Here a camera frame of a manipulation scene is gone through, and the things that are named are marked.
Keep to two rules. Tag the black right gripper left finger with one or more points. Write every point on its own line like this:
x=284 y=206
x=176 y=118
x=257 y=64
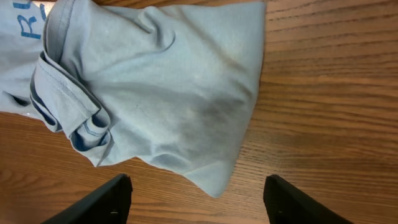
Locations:
x=108 y=204

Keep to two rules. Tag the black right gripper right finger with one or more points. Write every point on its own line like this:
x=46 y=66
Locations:
x=286 y=204

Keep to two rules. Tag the light blue t-shirt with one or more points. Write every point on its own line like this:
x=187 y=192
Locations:
x=174 y=86

